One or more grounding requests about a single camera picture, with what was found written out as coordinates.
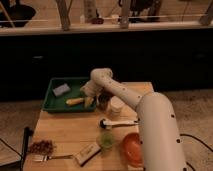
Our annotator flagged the grey sponge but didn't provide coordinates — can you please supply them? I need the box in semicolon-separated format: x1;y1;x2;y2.
53;84;70;97

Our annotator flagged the white plastic cup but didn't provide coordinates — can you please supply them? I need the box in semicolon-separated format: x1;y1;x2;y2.
110;96;125;114

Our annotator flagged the green plastic tray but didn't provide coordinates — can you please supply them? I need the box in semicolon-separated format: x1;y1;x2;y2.
42;77;96;113

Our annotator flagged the dark glass jar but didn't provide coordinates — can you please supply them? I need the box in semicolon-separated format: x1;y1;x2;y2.
98;92;111;110

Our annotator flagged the green cup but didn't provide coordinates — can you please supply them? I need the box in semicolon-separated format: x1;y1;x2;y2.
97;132;114;149

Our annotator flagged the pile of nuts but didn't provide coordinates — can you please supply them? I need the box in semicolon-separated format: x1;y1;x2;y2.
28;140;54;155

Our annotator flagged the black cable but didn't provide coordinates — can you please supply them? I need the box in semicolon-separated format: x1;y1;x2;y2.
179;133;213;171

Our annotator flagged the silver fork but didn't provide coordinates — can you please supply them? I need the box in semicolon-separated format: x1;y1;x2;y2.
33;155;73;162

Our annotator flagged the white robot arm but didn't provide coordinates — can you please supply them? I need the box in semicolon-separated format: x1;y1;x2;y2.
82;68;187;171

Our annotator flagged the wooden block eraser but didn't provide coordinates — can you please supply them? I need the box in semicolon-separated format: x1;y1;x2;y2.
75;142;101;167

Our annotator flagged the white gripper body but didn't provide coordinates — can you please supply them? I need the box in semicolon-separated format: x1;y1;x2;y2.
80;80;102;97

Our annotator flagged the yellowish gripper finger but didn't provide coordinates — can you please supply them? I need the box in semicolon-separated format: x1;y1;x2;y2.
84;97;94;108

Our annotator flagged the orange bowl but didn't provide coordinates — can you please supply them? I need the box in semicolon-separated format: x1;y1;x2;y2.
121;132;143;168

